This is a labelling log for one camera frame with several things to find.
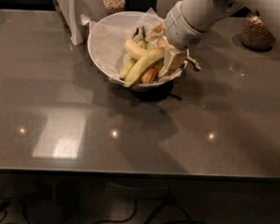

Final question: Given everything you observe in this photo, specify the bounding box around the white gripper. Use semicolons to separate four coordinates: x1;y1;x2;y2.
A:
146;2;202;77

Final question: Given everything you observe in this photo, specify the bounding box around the long front yellow banana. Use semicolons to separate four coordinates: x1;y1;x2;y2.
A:
123;48;202;88

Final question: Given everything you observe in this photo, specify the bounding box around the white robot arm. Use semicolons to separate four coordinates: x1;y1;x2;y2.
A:
146;0;280;49

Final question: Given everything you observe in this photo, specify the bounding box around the upper yellow banana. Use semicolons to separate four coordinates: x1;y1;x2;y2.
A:
123;28;155;60

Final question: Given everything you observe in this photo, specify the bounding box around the orange-brown ripe banana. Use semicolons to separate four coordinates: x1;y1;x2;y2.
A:
141;37;167;84

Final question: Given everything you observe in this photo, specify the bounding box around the greenish left banana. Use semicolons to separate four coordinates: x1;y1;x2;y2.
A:
119;28;155;80

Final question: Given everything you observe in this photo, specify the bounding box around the white bowl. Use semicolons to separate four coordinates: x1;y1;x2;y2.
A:
86;9;192;93

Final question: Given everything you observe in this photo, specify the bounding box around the white paper liner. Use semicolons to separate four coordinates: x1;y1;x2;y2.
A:
77;5;190;88

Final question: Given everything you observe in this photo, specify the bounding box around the glass jar of grains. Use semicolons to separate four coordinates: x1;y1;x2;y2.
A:
103;0;126;15

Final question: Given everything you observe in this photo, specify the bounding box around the glass jar of nuts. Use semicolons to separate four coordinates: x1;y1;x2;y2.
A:
241;12;275;51

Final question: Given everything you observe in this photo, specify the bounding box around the black floor cable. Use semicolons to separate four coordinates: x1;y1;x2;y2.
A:
89;196;228;224

